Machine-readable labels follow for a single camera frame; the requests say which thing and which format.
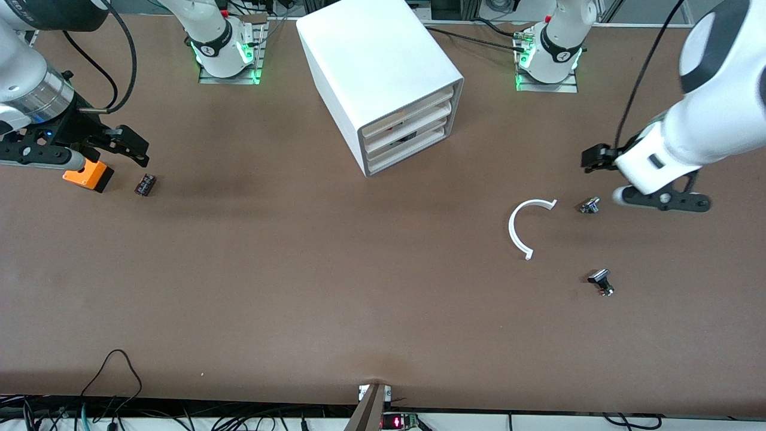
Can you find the small silver knob switch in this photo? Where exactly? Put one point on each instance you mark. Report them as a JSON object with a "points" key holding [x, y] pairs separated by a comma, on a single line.
{"points": [[590, 206]]}

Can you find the white drawer cabinet housing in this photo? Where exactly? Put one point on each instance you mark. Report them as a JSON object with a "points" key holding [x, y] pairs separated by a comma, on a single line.
{"points": [[371, 54]]}

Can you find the aluminium arm base plate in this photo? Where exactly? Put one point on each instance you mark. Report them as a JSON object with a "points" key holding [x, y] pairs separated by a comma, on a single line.
{"points": [[210, 78], [565, 87]]}

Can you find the white plastic drawer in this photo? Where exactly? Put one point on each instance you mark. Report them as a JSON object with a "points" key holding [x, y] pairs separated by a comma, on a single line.
{"points": [[419, 112], [419, 145], [419, 128]]}

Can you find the circuit board with red display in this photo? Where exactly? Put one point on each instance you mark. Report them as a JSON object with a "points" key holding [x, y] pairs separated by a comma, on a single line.
{"points": [[398, 422]]}

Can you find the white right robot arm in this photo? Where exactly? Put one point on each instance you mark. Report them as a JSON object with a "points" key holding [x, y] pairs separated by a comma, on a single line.
{"points": [[18, 72]]}

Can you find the black square push button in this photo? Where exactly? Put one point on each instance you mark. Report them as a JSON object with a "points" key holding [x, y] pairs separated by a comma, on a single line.
{"points": [[599, 278]]}

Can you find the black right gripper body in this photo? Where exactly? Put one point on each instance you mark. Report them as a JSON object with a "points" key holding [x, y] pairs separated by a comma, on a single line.
{"points": [[76, 127]]}

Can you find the orange box with black end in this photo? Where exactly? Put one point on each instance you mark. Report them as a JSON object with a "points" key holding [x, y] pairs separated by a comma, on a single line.
{"points": [[84, 175]]}

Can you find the small black electronic component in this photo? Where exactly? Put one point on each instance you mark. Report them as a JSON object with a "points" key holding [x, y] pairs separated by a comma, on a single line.
{"points": [[145, 184]]}

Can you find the brown wedge-shaped post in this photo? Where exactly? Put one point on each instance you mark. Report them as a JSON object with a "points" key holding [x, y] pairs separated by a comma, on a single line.
{"points": [[366, 413]]}

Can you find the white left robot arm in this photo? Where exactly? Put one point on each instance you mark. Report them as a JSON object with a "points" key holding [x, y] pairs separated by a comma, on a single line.
{"points": [[718, 114]]}

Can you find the white plastic arc piece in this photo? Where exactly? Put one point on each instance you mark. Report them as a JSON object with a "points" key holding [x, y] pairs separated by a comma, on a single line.
{"points": [[510, 229]]}

